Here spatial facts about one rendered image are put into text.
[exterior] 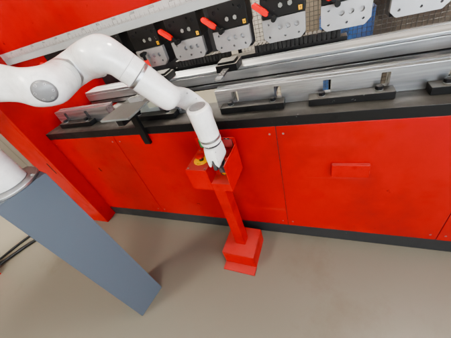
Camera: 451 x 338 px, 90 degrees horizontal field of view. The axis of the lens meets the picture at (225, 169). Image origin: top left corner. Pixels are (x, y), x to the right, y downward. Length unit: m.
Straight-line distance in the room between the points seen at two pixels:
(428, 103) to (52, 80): 1.14
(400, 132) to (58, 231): 1.37
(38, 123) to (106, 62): 1.30
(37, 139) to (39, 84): 1.25
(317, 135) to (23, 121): 1.76
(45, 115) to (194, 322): 1.65
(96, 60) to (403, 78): 1.03
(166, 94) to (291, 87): 0.55
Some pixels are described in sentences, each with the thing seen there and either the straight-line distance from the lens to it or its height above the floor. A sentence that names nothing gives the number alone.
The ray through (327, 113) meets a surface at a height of 0.87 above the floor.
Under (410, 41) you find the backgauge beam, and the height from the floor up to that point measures 0.97.
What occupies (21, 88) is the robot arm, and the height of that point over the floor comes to 1.29.
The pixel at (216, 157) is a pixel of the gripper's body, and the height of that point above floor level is 0.85.
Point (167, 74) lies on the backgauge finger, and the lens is 1.52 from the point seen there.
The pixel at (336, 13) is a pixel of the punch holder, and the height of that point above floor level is 1.18.
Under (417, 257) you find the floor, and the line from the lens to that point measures 1.66.
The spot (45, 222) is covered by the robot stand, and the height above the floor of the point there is 0.85.
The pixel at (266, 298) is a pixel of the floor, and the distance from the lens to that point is 1.46.
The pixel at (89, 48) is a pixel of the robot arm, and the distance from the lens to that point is 0.77.
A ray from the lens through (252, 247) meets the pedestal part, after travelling 1.46.
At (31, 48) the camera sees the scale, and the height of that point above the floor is 1.34.
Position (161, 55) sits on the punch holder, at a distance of 1.20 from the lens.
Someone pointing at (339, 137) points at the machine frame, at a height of 0.76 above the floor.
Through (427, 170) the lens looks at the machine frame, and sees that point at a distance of 1.23.
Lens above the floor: 1.36
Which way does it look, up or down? 38 degrees down
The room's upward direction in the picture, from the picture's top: 19 degrees counter-clockwise
